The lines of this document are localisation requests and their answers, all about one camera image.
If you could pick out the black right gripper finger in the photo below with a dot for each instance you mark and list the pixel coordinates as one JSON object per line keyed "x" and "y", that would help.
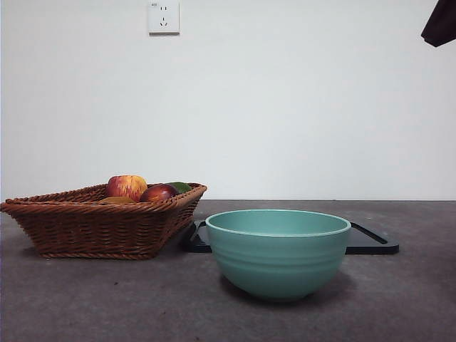
{"x": 441, "y": 25}

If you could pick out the teal ribbed bowl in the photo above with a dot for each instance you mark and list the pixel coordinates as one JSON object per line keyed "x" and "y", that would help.
{"x": 278, "y": 263}

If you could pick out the brown kiwi fruit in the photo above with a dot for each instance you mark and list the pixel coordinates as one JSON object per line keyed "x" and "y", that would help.
{"x": 115, "y": 200}

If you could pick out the dark teal rectangular tray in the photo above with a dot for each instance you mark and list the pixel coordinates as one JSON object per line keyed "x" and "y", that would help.
{"x": 370, "y": 242}

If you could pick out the green fruit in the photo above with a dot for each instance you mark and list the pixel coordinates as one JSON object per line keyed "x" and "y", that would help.
{"x": 182, "y": 187}

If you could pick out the dark red apple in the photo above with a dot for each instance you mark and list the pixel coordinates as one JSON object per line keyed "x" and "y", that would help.
{"x": 158, "y": 193}

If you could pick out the red and yellow apple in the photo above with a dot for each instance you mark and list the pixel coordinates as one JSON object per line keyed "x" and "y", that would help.
{"x": 124, "y": 186}

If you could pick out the brown wicker basket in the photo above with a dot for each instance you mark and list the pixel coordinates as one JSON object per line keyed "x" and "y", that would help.
{"x": 96, "y": 228}

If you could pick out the white wall socket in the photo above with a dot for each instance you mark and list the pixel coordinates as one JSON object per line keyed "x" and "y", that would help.
{"x": 164, "y": 18}

